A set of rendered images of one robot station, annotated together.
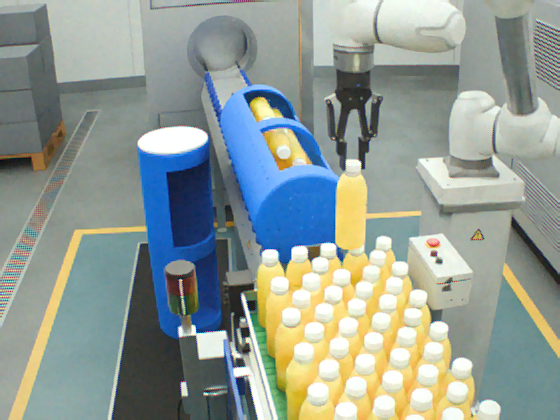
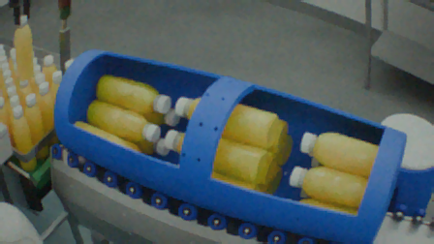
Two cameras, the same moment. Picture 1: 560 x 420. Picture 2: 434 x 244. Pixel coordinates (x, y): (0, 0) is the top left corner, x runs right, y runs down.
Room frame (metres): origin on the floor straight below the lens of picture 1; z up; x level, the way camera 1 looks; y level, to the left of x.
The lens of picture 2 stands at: (2.69, -0.88, 1.86)
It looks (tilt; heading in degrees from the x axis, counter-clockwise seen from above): 34 degrees down; 128
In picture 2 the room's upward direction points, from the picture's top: straight up
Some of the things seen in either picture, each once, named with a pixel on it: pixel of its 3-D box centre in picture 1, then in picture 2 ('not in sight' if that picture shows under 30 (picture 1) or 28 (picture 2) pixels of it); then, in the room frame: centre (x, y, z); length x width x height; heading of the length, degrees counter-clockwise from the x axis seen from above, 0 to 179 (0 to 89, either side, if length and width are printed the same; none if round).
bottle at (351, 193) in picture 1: (351, 207); (23, 48); (1.40, -0.19, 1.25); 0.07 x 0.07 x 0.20
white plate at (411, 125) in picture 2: (172, 140); (412, 140); (2.45, 0.38, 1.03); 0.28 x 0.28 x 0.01
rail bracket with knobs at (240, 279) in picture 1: (241, 293); not in sight; (1.50, 0.08, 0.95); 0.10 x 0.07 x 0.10; 100
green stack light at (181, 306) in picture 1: (183, 298); (64, 11); (1.14, 0.19, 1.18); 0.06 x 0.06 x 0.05
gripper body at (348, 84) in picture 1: (353, 88); not in sight; (1.40, -0.19, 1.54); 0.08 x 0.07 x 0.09; 100
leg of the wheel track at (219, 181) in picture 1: (219, 184); not in sight; (3.57, 0.30, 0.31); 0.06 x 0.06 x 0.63; 10
